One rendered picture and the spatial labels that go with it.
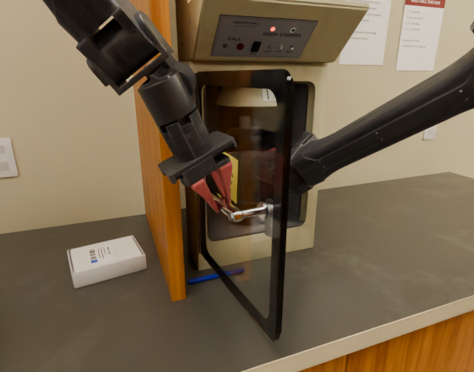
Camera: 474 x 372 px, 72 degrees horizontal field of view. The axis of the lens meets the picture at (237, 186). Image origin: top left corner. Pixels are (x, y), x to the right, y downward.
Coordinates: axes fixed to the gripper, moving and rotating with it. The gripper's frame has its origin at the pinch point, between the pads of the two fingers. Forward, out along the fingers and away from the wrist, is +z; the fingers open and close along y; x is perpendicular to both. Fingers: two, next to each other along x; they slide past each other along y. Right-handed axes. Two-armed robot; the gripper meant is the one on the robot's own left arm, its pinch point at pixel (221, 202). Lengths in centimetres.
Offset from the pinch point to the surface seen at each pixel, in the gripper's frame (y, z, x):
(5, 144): 33, -15, -69
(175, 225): 7.0, 6.7, -14.0
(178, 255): 9.5, 12.8, -14.0
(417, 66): -113, 28, -55
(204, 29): -14.3, -21.6, -15.3
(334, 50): -39.6, -7.3, -15.0
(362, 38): -90, 6, -58
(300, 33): -31.2, -14.0, -13.3
